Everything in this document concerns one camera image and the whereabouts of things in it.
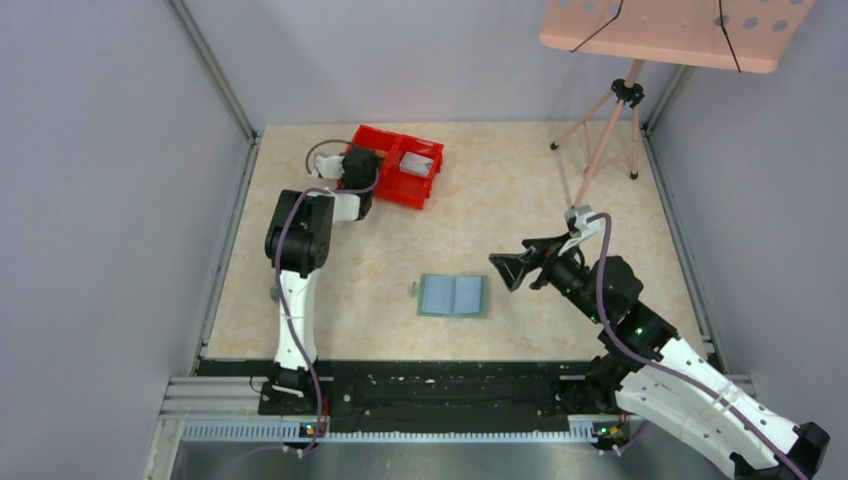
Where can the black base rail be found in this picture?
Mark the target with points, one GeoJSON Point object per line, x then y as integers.
{"type": "Point", "coordinates": [440, 397]}

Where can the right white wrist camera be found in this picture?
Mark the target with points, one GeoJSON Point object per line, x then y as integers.
{"type": "Point", "coordinates": [581, 227]}

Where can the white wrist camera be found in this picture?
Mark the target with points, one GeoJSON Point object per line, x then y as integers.
{"type": "Point", "coordinates": [581, 227]}
{"type": "Point", "coordinates": [328, 166]}

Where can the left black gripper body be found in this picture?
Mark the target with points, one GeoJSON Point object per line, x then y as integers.
{"type": "Point", "coordinates": [365, 183]}

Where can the green card holder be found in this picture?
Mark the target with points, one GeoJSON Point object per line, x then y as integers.
{"type": "Point", "coordinates": [452, 296]}

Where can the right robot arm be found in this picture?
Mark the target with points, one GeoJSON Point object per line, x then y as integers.
{"type": "Point", "coordinates": [651, 371]}

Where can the red two-compartment bin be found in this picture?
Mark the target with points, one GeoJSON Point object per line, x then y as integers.
{"type": "Point", "coordinates": [393, 185]}

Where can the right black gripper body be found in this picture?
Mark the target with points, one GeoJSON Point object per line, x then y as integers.
{"type": "Point", "coordinates": [536, 263]}

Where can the silver card in bin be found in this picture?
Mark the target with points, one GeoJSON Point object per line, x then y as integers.
{"type": "Point", "coordinates": [416, 164]}

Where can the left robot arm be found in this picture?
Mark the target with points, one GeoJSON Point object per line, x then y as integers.
{"type": "Point", "coordinates": [298, 244]}

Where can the pink tripod stand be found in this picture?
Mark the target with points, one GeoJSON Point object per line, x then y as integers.
{"type": "Point", "coordinates": [627, 93]}

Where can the pink perforated tray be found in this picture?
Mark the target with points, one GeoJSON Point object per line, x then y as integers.
{"type": "Point", "coordinates": [743, 36]}

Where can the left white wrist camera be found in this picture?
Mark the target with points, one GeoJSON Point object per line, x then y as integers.
{"type": "Point", "coordinates": [328, 166]}

